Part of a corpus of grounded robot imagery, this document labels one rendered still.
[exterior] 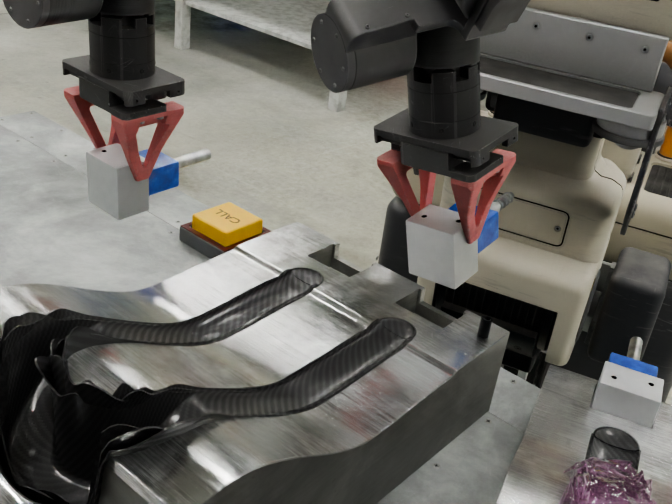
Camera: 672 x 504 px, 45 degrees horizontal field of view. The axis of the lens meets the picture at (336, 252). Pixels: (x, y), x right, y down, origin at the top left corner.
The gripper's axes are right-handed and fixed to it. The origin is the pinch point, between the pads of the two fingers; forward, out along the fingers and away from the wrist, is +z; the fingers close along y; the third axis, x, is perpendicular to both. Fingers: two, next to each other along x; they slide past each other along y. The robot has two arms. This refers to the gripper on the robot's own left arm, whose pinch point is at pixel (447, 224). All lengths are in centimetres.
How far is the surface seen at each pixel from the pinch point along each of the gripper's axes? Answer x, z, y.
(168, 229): -1.7, 11.5, -40.1
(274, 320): -13.7, 5.5, -8.5
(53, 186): -6, 8, -58
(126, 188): -14.0, -2.7, -26.5
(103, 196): -15.2, -1.7, -29.0
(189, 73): 193, 88, -291
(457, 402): -7.1, 12.2, 5.6
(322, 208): 134, 99, -149
